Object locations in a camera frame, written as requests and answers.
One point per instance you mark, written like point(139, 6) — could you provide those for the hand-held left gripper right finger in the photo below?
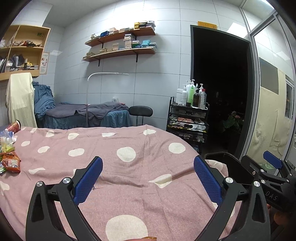
point(208, 183)

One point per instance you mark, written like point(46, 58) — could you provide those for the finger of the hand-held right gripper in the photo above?
point(252, 165)
point(273, 160)

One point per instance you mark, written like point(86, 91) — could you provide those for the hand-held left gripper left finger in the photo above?
point(87, 180)

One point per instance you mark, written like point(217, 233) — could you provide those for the brown trash bin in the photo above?
point(222, 160)

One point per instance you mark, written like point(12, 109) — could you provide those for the person's right hand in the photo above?
point(281, 217)

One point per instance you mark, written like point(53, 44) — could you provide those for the potted green plant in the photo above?
point(233, 120)

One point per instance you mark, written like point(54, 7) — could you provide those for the pink polka dot blanket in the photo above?
point(143, 166)

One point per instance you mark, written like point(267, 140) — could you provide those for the blue grey jacket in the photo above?
point(99, 109)

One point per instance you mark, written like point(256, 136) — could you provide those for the black trolley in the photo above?
point(187, 111)

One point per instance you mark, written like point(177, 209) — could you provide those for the white floor lamp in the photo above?
point(87, 104)

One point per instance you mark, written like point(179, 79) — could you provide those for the red orange snack packet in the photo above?
point(11, 162)

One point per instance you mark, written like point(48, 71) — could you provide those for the clear plastic water bottle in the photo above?
point(202, 98)

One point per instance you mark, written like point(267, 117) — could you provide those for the brown pump bottle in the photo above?
point(195, 99)

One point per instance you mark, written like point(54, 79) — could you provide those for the green snack packet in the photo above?
point(1, 166)

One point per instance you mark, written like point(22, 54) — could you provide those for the black stool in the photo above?
point(140, 110)

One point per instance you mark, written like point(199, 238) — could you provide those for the yellow green wrapper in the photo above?
point(7, 147)

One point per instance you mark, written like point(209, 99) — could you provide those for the white pump bottle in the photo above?
point(184, 96)

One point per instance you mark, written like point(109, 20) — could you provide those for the green pump bottle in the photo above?
point(190, 93)

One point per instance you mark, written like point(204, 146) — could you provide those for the red instant noodle cup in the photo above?
point(14, 126)

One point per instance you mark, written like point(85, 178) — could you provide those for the white jar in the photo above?
point(179, 96)

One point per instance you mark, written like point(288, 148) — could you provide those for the glass sliding door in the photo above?
point(252, 69)

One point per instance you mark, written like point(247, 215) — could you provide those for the crushed clear plastic bottle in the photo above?
point(5, 136)

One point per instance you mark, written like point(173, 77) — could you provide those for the blue bedding pile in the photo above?
point(44, 97)

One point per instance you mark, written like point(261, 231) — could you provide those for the cream towel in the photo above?
point(20, 99)

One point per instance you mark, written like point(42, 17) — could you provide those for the wooden cubby shelf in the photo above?
point(20, 75)

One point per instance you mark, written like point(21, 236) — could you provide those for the dark folded clothes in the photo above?
point(18, 60)

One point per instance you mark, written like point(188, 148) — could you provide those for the row of small boxes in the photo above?
point(143, 24)

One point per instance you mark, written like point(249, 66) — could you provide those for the wall poster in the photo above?
point(44, 62)

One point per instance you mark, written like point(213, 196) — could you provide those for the wooden wall shelf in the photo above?
point(120, 54)
point(120, 37)

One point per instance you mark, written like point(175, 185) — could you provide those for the wall shelves with boxes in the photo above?
point(128, 42)

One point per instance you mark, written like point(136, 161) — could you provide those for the yellow wall sign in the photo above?
point(207, 25)

